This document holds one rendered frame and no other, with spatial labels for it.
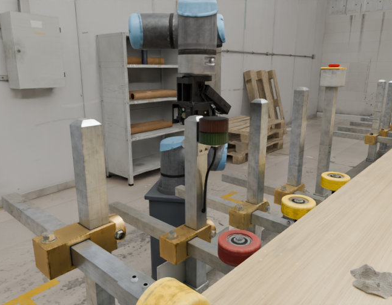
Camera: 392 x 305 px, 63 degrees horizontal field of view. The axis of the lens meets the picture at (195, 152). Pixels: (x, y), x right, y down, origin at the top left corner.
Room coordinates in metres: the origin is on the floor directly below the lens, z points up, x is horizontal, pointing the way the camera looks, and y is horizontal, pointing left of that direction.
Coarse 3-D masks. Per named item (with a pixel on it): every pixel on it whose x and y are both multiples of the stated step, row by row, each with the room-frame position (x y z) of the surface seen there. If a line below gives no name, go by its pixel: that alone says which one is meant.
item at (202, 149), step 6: (210, 120) 0.61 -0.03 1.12; (216, 120) 0.61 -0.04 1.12; (204, 132) 0.62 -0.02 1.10; (222, 132) 0.62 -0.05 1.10; (198, 144) 0.65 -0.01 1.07; (198, 150) 0.65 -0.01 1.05; (204, 150) 0.66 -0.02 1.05; (216, 150) 0.63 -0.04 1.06; (210, 168) 0.64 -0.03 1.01; (204, 186) 0.66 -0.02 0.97; (204, 192) 0.66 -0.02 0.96; (204, 198) 0.66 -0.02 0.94; (204, 204) 0.66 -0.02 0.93; (204, 210) 0.66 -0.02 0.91
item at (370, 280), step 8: (352, 272) 0.45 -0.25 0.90; (360, 272) 0.44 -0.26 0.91; (368, 272) 0.43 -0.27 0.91; (376, 272) 0.43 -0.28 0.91; (384, 272) 0.42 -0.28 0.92; (360, 280) 0.42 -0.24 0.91; (368, 280) 0.42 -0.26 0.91; (376, 280) 0.42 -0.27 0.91; (384, 280) 0.41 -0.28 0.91; (360, 288) 0.41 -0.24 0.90; (368, 288) 0.40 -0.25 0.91; (376, 288) 0.40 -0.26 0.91; (384, 288) 0.40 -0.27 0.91; (384, 296) 0.39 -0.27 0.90
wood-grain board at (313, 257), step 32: (384, 160) 1.10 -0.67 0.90; (352, 192) 0.79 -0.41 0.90; (384, 192) 0.79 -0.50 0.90; (320, 224) 0.62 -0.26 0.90; (352, 224) 0.62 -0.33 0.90; (384, 224) 0.62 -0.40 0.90; (256, 256) 0.50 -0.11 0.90; (288, 256) 0.50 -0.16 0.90; (320, 256) 0.50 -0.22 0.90; (352, 256) 0.50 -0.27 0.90; (384, 256) 0.50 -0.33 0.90; (224, 288) 0.41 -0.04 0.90; (256, 288) 0.41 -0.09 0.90; (288, 288) 0.41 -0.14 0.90; (320, 288) 0.41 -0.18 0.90; (352, 288) 0.41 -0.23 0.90
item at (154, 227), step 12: (120, 204) 0.81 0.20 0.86; (120, 216) 0.78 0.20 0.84; (132, 216) 0.74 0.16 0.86; (144, 216) 0.74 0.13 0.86; (144, 228) 0.71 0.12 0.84; (156, 228) 0.68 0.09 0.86; (168, 228) 0.67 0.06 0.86; (192, 240) 0.62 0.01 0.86; (192, 252) 0.60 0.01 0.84; (204, 252) 0.58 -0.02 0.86; (216, 252) 0.57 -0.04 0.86; (216, 264) 0.56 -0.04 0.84
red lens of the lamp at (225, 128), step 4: (200, 120) 0.63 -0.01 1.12; (204, 120) 0.62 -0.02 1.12; (224, 120) 0.62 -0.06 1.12; (228, 120) 0.63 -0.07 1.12; (200, 124) 0.63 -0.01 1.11; (204, 124) 0.62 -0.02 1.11; (208, 124) 0.61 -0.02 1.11; (212, 124) 0.61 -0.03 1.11; (216, 124) 0.61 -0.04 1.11; (220, 124) 0.61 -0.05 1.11; (224, 124) 0.62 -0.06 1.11; (228, 124) 0.63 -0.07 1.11; (200, 128) 0.63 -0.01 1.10; (204, 128) 0.62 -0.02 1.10; (208, 128) 0.61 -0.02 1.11; (212, 128) 0.61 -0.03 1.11; (216, 128) 0.61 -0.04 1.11; (220, 128) 0.61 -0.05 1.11; (224, 128) 0.62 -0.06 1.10; (208, 132) 0.61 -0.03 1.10; (212, 132) 0.61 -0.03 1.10; (216, 132) 0.61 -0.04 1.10; (220, 132) 0.61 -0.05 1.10
